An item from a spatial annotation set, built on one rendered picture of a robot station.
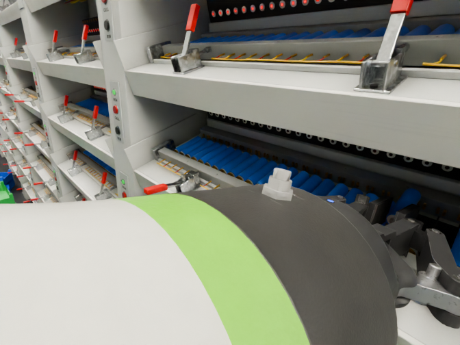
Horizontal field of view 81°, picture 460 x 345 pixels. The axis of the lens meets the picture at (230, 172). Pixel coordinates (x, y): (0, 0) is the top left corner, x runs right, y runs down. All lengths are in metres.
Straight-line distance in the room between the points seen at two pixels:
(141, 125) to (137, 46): 0.15
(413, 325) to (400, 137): 0.17
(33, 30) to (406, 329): 1.24
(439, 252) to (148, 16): 0.54
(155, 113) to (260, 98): 0.33
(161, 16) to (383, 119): 0.46
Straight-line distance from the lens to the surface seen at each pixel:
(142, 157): 0.59
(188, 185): 0.45
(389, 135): 0.25
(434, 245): 0.23
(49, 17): 1.25
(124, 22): 0.56
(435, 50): 0.30
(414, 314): 0.32
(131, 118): 0.57
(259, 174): 0.44
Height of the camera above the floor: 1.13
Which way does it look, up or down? 21 degrees down
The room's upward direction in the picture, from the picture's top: 3 degrees clockwise
